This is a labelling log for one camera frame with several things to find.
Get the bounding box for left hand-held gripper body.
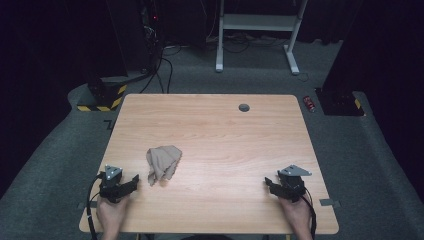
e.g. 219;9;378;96
98;164;129;204

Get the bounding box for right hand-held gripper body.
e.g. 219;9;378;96
276;164;313;204

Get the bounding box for beige cloth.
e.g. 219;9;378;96
145;145;183;187

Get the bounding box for person's left hand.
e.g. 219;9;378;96
96;195;131;233

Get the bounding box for person's right hand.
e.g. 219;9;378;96
279;196;313;232

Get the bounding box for red can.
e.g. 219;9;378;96
302;95;316;113

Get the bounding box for black yellow striped stand base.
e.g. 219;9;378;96
76;76;128;113

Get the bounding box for black stand base yellow corner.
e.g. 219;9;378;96
314;87;366;117

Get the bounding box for dark equipment rack red light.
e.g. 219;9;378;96
140;0;165;73

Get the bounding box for black floor cables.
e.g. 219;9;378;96
139;43;174;94

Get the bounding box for cable tangle under white stand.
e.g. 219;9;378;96
205;31;288;54

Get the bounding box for white metal stand frame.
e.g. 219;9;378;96
215;0;309;76

